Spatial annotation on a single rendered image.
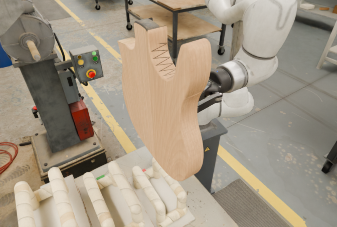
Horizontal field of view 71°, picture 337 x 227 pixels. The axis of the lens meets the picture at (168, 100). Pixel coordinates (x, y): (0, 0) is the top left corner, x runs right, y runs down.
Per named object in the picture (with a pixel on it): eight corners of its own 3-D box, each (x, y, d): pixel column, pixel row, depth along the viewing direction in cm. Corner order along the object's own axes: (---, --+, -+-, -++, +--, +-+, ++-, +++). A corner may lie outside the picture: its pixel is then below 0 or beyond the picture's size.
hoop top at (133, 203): (107, 168, 78) (106, 161, 76) (116, 163, 80) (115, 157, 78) (133, 218, 65) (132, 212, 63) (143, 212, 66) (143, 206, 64)
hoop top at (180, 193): (150, 162, 90) (150, 157, 88) (158, 158, 91) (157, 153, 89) (180, 204, 76) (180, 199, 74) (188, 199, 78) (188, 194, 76)
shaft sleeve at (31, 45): (27, 39, 120) (34, 41, 122) (26, 45, 121) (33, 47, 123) (33, 52, 108) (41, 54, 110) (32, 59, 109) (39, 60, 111)
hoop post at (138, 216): (131, 222, 72) (128, 206, 66) (140, 216, 73) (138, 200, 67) (136, 231, 69) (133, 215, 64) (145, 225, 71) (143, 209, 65)
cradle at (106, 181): (86, 189, 80) (84, 184, 78) (117, 174, 85) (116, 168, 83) (89, 197, 78) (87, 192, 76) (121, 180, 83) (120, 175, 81)
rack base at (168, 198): (123, 182, 93) (122, 181, 92) (156, 165, 100) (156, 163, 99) (159, 245, 75) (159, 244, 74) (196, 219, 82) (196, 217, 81)
